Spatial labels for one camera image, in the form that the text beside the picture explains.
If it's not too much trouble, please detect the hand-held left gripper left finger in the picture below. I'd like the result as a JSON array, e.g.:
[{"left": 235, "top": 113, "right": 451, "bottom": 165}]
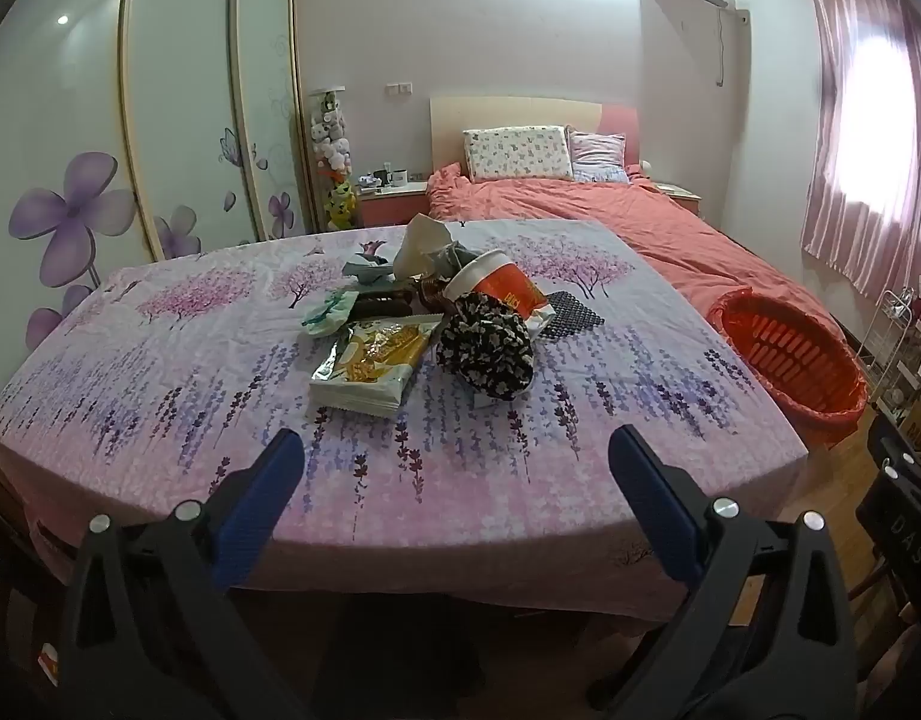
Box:
[{"left": 59, "top": 427, "right": 307, "bottom": 720}]

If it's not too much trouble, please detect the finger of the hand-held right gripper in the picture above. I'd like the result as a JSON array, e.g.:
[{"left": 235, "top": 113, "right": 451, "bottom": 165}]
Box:
[{"left": 867, "top": 415, "right": 921, "bottom": 500}]

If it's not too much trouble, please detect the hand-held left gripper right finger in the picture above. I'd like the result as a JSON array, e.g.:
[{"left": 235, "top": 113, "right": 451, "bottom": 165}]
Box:
[{"left": 587, "top": 424, "right": 859, "bottom": 720}]

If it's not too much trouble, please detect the red plastic basket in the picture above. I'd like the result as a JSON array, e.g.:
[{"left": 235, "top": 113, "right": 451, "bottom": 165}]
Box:
[{"left": 706, "top": 289, "right": 868, "bottom": 451}]

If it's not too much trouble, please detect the mint green sock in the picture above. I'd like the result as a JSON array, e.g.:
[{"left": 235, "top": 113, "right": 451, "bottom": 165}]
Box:
[{"left": 301, "top": 289, "right": 360, "bottom": 337}]

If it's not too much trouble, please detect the black dotted cloth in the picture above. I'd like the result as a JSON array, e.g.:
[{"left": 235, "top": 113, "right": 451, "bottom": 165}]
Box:
[{"left": 539, "top": 291, "right": 605, "bottom": 340}]

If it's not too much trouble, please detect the floral tablecloth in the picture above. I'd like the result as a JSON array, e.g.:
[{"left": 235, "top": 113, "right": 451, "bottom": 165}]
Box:
[{"left": 0, "top": 219, "right": 810, "bottom": 623}]

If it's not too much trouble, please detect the yellow snack packet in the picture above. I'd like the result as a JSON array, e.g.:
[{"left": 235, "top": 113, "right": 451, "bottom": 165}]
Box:
[{"left": 308, "top": 315, "right": 442, "bottom": 421}]

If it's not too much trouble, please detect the black floral cloth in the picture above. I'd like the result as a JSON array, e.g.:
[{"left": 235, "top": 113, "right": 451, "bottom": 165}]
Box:
[{"left": 436, "top": 292, "right": 538, "bottom": 410}]

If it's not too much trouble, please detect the grey-green cloth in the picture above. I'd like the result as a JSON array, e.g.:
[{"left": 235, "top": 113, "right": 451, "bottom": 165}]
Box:
[{"left": 342, "top": 253, "right": 397, "bottom": 286}]

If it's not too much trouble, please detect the bed with coral duvet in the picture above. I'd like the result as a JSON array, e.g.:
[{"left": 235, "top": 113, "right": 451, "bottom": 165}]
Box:
[{"left": 426, "top": 165, "right": 855, "bottom": 361}]

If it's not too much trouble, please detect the orange instant noodle cup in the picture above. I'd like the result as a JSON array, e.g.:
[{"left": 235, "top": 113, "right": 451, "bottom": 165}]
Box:
[{"left": 441, "top": 249, "right": 551, "bottom": 323}]

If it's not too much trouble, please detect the beige crumpled paper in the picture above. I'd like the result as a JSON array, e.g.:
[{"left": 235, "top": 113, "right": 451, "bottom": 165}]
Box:
[{"left": 392, "top": 214, "right": 461, "bottom": 278}]

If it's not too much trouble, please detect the pink curtain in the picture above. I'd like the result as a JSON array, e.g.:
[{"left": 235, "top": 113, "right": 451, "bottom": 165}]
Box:
[{"left": 799, "top": 0, "right": 921, "bottom": 308}]

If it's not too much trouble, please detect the pink nightstand with mug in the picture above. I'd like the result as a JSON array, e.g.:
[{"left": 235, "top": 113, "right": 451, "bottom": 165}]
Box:
[{"left": 355, "top": 180, "right": 430, "bottom": 230}]

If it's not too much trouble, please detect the column of plush toys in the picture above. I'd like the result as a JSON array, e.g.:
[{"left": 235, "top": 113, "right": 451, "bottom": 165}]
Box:
[{"left": 308, "top": 86, "right": 360, "bottom": 233}]

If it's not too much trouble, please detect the striped pink pillow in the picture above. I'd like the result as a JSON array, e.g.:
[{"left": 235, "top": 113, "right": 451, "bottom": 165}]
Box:
[{"left": 566, "top": 129, "right": 630, "bottom": 185}]

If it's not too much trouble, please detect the floral pillow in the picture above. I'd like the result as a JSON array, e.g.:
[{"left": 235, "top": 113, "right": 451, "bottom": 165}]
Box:
[{"left": 462, "top": 125, "right": 575, "bottom": 182}]

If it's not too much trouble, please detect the wardrobe with purple flowers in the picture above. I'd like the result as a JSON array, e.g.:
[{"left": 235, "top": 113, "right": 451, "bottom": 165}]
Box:
[{"left": 0, "top": 0, "right": 319, "bottom": 361}]

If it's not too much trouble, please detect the beige and pink headboard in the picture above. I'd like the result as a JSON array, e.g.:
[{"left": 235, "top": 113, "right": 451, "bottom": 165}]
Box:
[{"left": 428, "top": 96, "right": 641, "bottom": 181}]

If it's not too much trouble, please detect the cluttered white wire rack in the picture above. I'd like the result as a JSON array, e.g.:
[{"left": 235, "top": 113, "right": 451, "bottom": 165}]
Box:
[{"left": 854, "top": 289, "right": 919, "bottom": 413}]

